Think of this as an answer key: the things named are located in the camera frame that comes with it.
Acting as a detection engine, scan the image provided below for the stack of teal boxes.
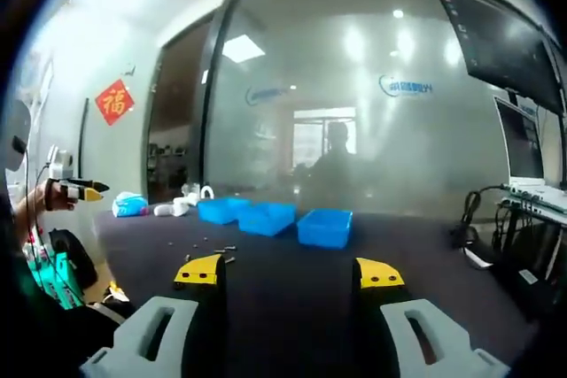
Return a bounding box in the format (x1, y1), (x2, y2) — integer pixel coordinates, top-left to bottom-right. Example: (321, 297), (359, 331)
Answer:
(25, 248), (86, 311)

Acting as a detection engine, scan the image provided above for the wall monitor screen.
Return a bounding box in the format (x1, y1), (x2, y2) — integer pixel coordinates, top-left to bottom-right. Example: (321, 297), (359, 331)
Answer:
(430, 0), (567, 116)

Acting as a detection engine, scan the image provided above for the blue glass logo sticker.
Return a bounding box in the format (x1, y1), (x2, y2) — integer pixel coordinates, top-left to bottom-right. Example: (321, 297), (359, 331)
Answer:
(377, 73), (434, 99)
(245, 85), (290, 107)

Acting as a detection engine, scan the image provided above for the red diamond wall decoration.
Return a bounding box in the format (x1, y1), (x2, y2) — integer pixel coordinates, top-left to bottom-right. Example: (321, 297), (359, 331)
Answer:
(95, 79), (136, 127)

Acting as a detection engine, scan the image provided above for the blue plastic bin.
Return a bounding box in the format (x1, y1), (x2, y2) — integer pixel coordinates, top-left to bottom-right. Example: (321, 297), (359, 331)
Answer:
(237, 202), (297, 238)
(296, 208), (354, 251)
(197, 196), (252, 226)

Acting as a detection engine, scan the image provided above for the black cable bundle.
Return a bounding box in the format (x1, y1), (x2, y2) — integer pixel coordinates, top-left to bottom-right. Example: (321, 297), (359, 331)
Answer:
(450, 184), (511, 256)

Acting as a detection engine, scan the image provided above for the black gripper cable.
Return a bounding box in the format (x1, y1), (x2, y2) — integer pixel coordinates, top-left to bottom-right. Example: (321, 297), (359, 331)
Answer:
(21, 147), (59, 308)

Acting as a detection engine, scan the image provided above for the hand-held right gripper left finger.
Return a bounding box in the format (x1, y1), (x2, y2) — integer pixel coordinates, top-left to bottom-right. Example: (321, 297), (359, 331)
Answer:
(79, 252), (228, 378)

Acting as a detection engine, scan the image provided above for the blue tissue pack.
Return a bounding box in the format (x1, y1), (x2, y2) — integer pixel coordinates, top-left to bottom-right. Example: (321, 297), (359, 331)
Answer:
(112, 191), (150, 219)

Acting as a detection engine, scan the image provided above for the grey white worn device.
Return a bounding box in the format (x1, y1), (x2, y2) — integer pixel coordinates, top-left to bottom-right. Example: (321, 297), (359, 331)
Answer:
(4, 98), (33, 175)

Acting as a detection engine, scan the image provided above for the person's black shirt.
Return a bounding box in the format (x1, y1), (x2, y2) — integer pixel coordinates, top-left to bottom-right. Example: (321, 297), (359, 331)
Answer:
(8, 297), (138, 378)

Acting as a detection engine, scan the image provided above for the desktop monitor screen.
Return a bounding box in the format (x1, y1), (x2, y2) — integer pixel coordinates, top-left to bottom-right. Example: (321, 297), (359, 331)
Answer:
(493, 94), (547, 188)

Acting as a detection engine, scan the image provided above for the screws nuts washers group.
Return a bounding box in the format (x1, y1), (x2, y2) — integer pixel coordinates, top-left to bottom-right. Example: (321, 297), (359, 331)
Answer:
(167, 235), (238, 264)

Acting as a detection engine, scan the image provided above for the person's left hand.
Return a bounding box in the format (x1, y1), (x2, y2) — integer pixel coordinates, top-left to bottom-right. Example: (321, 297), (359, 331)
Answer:
(43, 179), (79, 212)

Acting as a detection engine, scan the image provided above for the black door handle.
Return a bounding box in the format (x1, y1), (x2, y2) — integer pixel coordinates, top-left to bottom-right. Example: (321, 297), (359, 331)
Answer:
(78, 96), (90, 180)

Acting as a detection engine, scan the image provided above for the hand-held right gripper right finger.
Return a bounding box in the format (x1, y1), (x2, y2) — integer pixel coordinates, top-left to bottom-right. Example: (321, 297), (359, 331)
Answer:
(352, 257), (510, 378)

